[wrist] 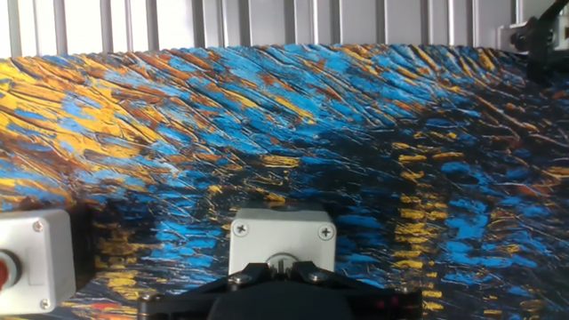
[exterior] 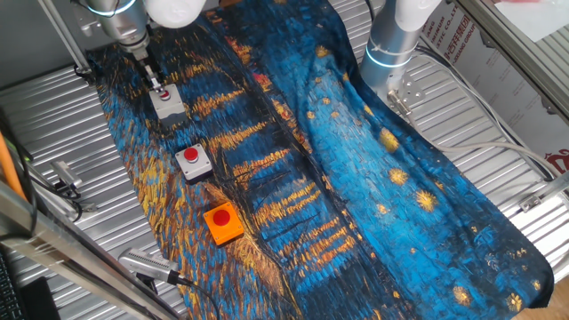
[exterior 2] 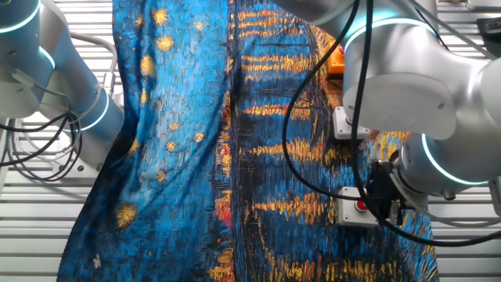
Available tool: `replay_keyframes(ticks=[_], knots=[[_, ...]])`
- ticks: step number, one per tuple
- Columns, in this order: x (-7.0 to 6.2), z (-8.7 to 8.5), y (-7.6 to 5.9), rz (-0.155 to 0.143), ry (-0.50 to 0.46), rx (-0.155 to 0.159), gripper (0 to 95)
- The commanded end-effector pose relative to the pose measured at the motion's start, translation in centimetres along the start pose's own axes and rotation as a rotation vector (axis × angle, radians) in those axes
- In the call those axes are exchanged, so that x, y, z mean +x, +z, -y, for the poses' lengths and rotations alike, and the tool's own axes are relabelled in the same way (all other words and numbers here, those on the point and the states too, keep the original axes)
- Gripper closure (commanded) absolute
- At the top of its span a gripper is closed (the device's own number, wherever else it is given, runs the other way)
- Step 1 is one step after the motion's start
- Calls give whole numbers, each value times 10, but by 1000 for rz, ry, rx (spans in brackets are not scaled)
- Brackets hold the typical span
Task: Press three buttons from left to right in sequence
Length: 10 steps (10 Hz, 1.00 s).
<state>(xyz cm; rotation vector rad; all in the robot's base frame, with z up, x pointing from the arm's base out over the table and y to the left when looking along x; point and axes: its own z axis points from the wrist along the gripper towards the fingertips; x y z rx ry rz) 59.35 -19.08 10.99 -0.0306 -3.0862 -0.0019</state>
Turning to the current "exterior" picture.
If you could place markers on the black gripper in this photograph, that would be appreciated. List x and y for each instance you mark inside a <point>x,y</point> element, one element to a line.
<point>150,64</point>

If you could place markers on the grey box small red button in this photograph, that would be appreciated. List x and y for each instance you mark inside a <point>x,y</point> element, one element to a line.
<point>171,109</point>

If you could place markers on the white box large red button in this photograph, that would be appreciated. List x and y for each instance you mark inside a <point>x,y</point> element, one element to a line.
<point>202,166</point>

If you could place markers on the orange box red mushroom button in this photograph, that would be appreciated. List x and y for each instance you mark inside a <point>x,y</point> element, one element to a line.
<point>233,226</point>

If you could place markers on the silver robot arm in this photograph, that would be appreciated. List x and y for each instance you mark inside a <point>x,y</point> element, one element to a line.
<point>391,40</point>

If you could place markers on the orange tube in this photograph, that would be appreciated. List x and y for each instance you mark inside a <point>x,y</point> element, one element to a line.
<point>9,164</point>

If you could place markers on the blue yellow painting print cloth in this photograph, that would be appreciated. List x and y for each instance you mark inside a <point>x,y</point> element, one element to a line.
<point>355,178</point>

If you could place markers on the black box device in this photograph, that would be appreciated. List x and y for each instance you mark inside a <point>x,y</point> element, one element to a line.
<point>40,302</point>

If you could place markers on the black keyboard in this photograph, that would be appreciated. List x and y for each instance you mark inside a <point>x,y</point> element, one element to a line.
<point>6,293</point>

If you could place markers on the white board red print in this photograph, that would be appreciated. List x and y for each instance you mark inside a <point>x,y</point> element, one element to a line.
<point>489,71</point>

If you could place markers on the white paper sheet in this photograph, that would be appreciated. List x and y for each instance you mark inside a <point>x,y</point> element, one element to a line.
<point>533,18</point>

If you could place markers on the aluminium frame beam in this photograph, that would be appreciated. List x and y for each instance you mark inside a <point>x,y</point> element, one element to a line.
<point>63,35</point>
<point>511,44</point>
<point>53,249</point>

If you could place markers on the small silver camera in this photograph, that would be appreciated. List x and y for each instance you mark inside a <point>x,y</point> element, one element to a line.
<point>66,174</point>

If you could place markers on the aluminium camera bracket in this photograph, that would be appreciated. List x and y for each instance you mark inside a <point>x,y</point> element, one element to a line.
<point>86,206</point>

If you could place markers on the ribbed silver camera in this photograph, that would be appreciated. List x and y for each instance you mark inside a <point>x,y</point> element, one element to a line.
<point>142,262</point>

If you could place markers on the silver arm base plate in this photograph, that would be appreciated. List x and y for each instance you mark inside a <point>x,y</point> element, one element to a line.
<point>413,89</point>

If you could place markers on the aluminium corner bracket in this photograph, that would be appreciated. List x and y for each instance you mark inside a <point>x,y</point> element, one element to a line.
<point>533,202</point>

